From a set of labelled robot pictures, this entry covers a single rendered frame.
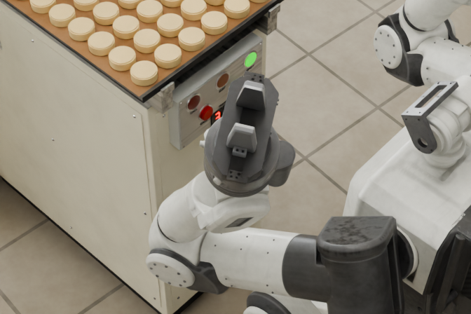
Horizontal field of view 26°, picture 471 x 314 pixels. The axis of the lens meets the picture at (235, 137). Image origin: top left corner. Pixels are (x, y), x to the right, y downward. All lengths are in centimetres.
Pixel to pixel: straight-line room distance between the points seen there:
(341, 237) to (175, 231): 24
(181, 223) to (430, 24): 60
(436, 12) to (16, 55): 95
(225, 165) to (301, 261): 33
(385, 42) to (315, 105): 128
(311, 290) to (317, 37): 194
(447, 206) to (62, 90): 99
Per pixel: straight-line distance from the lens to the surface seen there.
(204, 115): 199
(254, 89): 106
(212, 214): 130
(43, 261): 275
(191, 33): 193
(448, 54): 174
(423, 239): 142
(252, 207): 126
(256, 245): 144
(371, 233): 137
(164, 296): 243
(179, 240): 146
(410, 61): 177
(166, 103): 189
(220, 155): 110
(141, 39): 192
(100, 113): 208
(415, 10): 176
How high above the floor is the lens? 224
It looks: 49 degrees down
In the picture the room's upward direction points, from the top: straight up
